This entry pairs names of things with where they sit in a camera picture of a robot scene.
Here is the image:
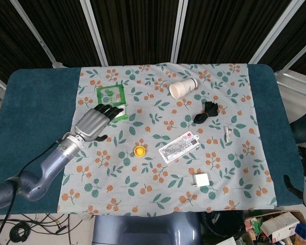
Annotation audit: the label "teal table cover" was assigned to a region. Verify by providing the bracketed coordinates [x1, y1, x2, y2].
[0, 63, 304, 214]

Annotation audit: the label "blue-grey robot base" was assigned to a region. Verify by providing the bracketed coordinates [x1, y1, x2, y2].
[92, 213, 202, 245]

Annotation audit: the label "yellow bottle cap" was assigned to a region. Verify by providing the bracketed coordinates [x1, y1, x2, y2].
[133, 145, 146, 157]

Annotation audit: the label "black floor cables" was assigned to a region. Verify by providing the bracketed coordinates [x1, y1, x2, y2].
[0, 213, 92, 245]

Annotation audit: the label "packaged ruler set card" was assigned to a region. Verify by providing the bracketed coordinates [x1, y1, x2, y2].
[158, 131, 201, 164]

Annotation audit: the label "black sock bundle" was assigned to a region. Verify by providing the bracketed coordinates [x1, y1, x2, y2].
[193, 101, 221, 125]

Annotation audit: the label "aluminium frame post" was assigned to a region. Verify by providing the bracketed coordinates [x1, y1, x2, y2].
[171, 0, 189, 64]
[10, 0, 64, 68]
[80, 0, 109, 66]
[248, 0, 306, 64]

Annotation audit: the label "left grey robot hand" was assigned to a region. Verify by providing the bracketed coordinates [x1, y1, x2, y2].
[73, 103, 125, 142]

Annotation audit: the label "black rubbish bag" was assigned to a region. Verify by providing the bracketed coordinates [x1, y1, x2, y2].
[201, 211, 245, 240]

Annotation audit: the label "white carton with red mark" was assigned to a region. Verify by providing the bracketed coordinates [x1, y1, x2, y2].
[260, 211, 300, 239]

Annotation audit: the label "white plastic bottle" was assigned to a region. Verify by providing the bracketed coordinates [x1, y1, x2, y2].
[169, 78, 198, 100]

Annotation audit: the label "cardboard box of clutter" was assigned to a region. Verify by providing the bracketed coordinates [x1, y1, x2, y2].
[242, 209, 306, 245]

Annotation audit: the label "floral grey tablecloth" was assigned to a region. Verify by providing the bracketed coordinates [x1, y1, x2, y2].
[57, 62, 278, 214]

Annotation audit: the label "green-edged tissue packet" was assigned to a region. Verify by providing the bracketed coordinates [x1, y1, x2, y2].
[96, 83, 130, 122]

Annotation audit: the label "white power adapter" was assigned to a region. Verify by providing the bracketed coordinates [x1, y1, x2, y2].
[192, 173, 211, 187]

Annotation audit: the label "coiled white cable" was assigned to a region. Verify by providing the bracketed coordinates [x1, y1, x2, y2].
[223, 126, 233, 144]

